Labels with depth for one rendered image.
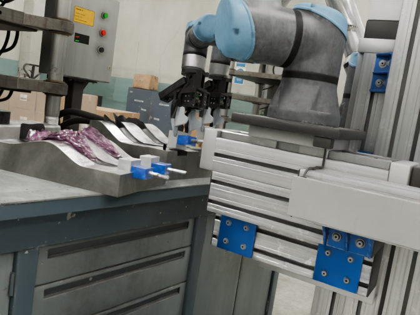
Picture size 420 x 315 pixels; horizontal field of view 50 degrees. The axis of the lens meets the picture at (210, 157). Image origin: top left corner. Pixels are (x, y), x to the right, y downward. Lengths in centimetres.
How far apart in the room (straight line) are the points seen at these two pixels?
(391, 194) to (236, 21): 40
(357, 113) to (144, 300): 84
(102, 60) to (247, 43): 145
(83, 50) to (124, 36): 768
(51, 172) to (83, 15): 114
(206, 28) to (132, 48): 839
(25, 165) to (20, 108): 437
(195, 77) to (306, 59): 54
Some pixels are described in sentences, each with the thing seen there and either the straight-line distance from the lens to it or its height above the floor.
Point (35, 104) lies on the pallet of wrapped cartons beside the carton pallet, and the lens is 543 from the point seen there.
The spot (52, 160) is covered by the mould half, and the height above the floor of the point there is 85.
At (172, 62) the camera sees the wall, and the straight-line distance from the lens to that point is 905.
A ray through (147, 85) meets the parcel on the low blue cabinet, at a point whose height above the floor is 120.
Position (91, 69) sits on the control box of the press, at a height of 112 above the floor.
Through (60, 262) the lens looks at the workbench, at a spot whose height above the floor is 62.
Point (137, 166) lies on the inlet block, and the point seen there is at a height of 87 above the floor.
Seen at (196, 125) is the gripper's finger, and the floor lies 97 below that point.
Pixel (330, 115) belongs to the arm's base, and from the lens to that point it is 91.
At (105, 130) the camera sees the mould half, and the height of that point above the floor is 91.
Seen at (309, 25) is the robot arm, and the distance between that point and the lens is 91.
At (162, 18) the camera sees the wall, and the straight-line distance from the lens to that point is 937.
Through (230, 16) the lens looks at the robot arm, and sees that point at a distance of 87.
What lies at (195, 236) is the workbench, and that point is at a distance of 151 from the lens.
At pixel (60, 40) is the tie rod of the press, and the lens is 196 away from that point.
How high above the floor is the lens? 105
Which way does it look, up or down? 7 degrees down
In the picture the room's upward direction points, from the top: 8 degrees clockwise
